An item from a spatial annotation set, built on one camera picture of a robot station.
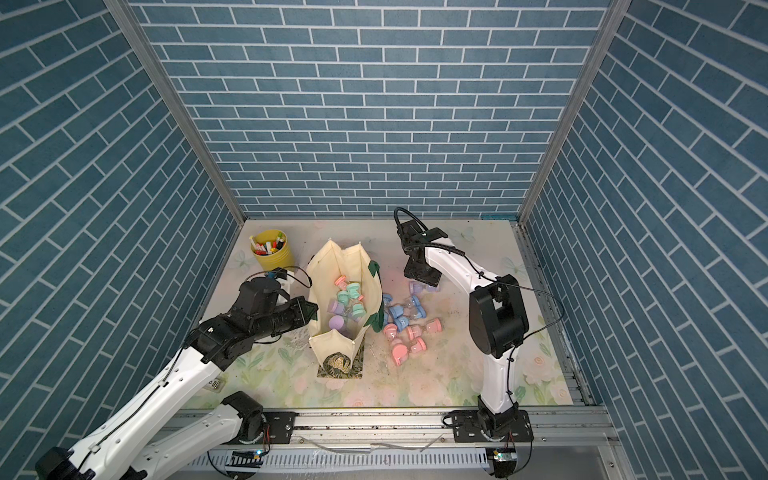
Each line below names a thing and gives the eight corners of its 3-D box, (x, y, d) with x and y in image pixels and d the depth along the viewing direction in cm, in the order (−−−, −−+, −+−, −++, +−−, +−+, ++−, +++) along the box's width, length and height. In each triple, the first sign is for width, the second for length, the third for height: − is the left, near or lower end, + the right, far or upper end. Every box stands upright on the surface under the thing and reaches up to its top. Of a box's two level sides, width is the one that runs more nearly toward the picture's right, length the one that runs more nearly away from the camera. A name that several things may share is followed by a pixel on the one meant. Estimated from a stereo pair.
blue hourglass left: (388, 335, 90) (388, 332, 88) (374, 300, 98) (374, 297, 96) (410, 327, 92) (410, 324, 90) (395, 293, 100) (395, 290, 98)
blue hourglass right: (412, 322, 94) (412, 318, 91) (402, 303, 98) (403, 299, 96) (425, 317, 95) (425, 313, 93) (415, 299, 99) (415, 294, 97)
